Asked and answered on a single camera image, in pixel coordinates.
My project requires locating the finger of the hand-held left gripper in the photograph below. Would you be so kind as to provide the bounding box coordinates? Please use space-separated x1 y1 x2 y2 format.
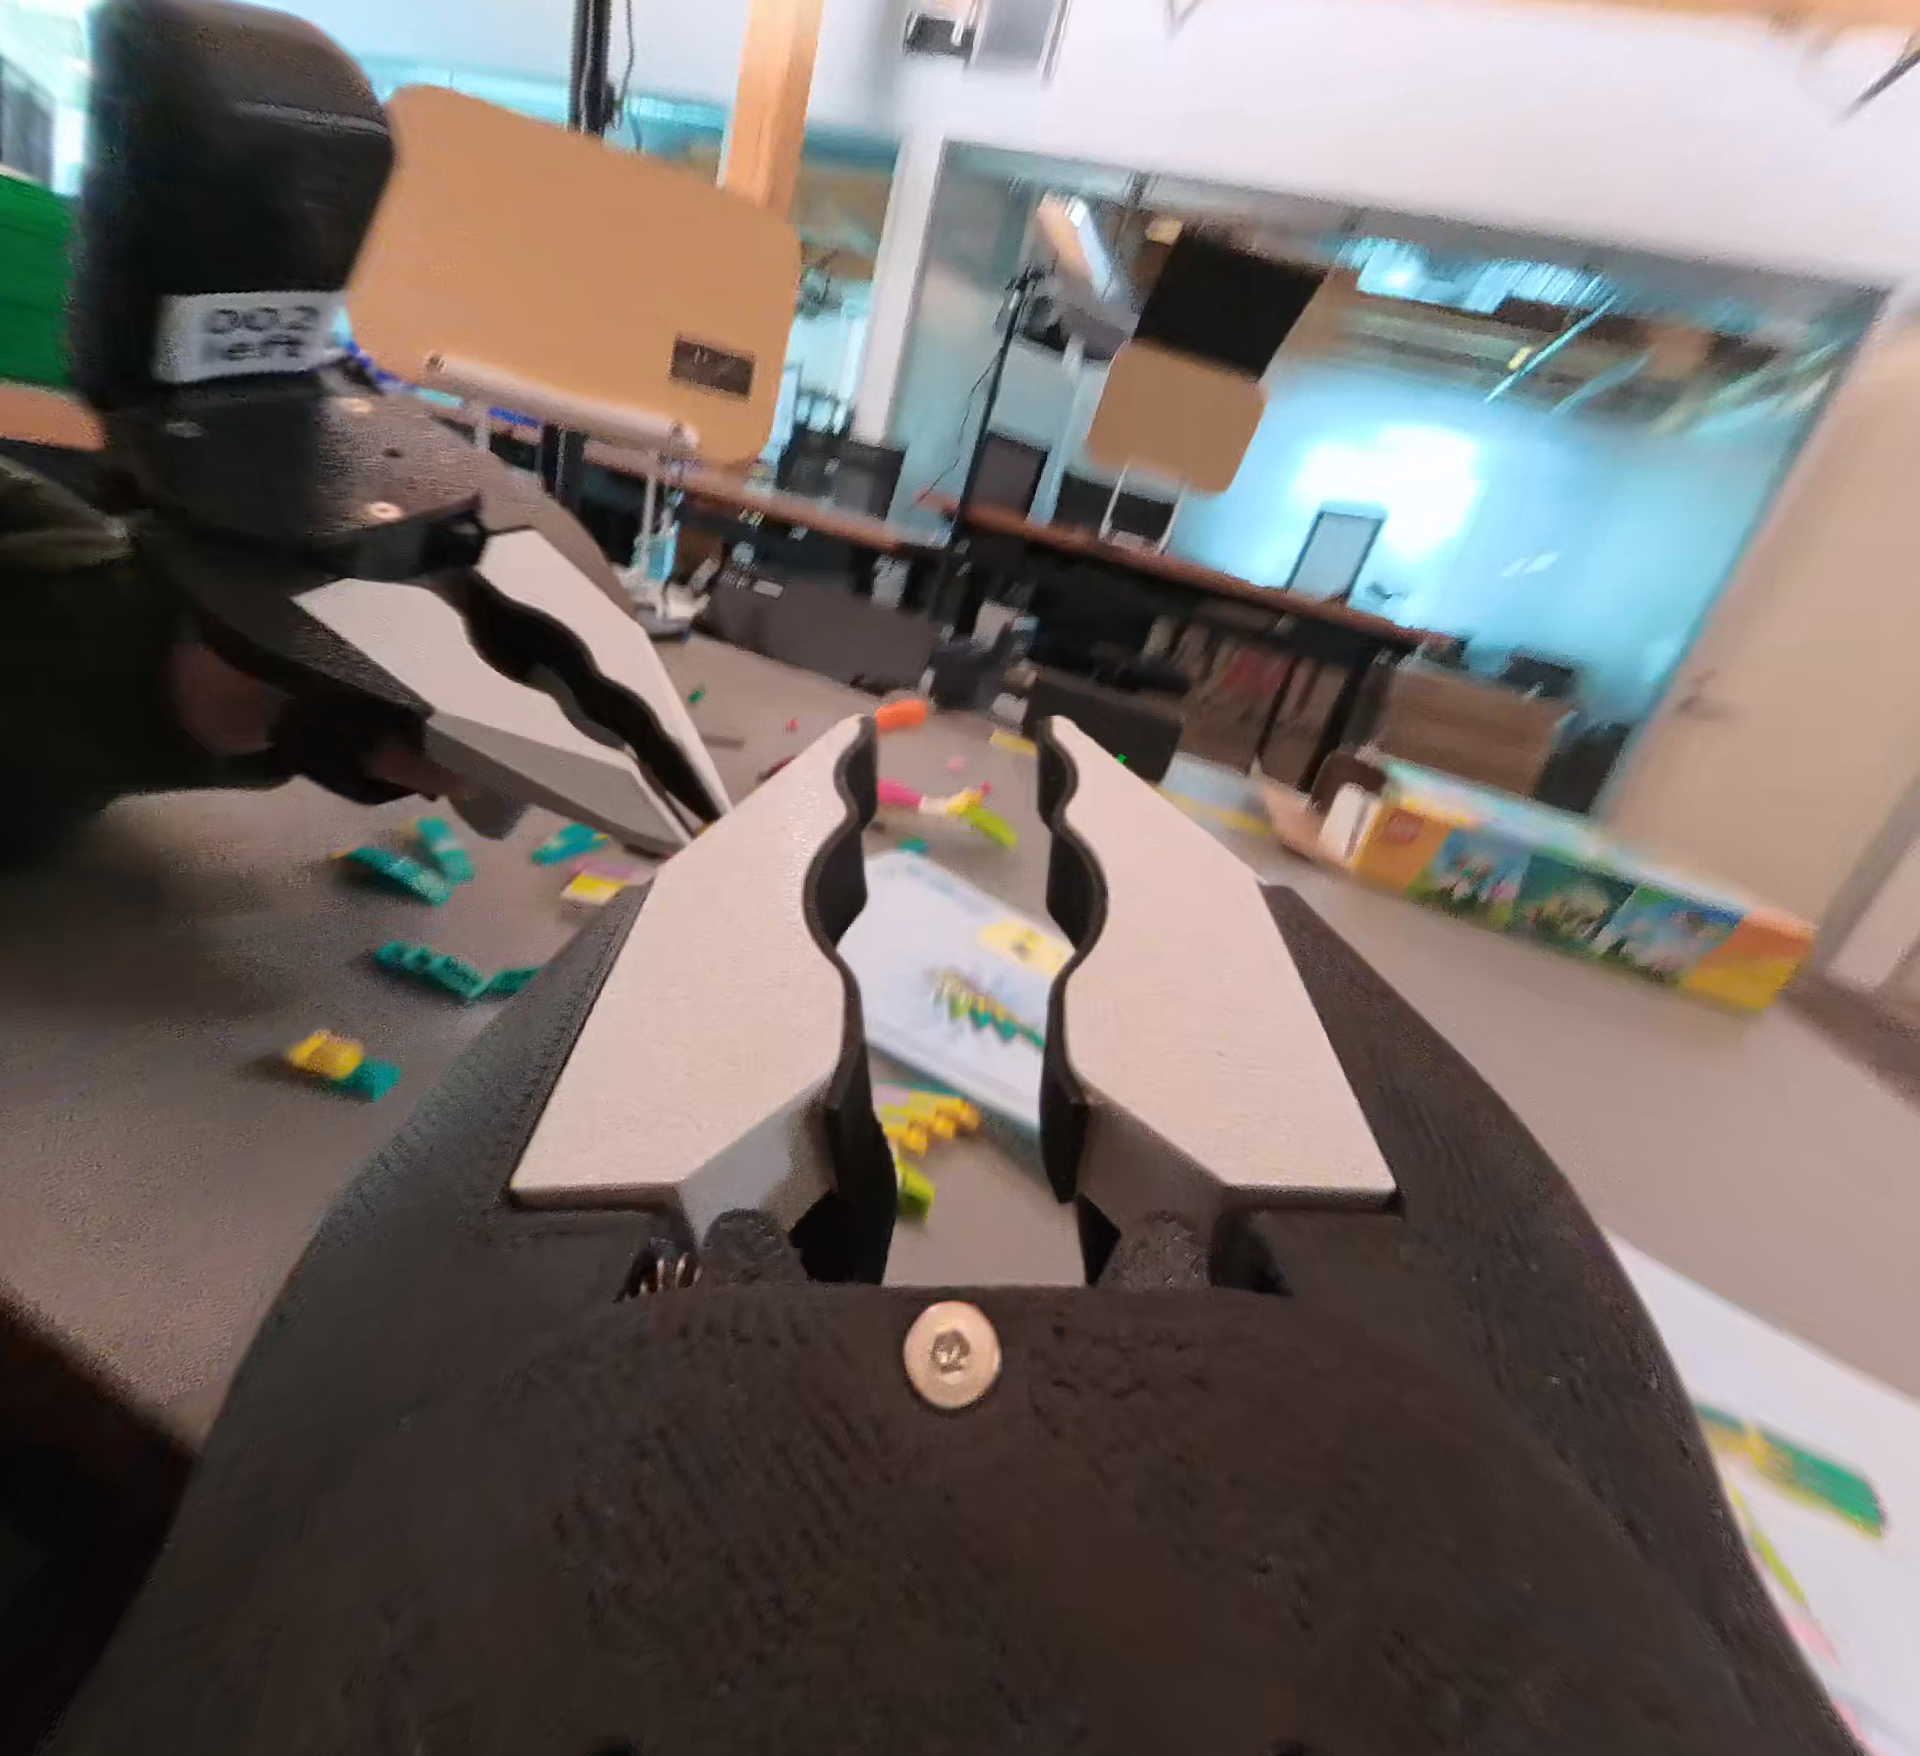
288 574 698 861
450 525 736 828

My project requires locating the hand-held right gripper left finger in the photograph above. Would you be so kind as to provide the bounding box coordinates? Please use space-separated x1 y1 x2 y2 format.
506 713 901 1291

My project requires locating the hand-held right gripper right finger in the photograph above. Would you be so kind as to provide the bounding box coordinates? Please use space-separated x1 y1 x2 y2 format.
1034 716 1404 1291

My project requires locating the long teal lego piece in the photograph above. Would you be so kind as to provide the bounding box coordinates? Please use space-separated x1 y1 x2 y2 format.
376 942 539 1006

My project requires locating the multicoloured lego assembly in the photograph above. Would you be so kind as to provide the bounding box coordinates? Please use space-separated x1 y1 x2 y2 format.
874 1089 986 1218

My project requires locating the yellow and teal lego piece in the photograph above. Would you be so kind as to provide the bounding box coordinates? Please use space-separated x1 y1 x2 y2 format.
285 1029 401 1100

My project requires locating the pink and green lego assembly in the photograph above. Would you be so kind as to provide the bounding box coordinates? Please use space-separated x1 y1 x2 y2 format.
877 776 1022 852

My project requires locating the colourful lego box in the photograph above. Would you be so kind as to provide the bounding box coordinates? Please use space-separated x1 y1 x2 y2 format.
1266 753 1820 1014

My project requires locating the person's left hand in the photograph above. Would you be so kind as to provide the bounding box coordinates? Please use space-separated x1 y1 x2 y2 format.
166 637 464 804

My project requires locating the green plastic object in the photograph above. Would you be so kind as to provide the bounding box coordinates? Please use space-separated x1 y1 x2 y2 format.
0 174 80 393

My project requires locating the closed instruction booklet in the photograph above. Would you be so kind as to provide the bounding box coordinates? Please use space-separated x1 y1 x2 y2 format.
838 849 1086 1135

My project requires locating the black box device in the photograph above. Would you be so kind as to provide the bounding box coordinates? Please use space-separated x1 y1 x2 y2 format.
1026 674 1187 787

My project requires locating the tan rounded panel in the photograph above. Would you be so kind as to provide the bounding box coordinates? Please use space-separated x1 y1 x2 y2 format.
1083 338 1270 498
349 83 806 467

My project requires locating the stack of cardboard boxes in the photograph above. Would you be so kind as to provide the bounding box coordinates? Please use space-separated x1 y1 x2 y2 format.
1358 657 1580 800

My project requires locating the long wooden desk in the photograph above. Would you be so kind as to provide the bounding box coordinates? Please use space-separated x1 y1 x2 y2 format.
577 443 1449 681

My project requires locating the beige door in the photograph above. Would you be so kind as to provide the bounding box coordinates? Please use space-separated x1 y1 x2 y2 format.
1601 331 1920 887

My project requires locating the open instruction booklet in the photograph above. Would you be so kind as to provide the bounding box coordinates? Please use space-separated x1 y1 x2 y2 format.
1612 1238 1920 1756

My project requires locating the wooden post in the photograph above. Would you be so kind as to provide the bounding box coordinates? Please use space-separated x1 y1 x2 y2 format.
718 0 859 213

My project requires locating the wall air vent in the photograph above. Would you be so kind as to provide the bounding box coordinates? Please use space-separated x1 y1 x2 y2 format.
966 0 1077 79

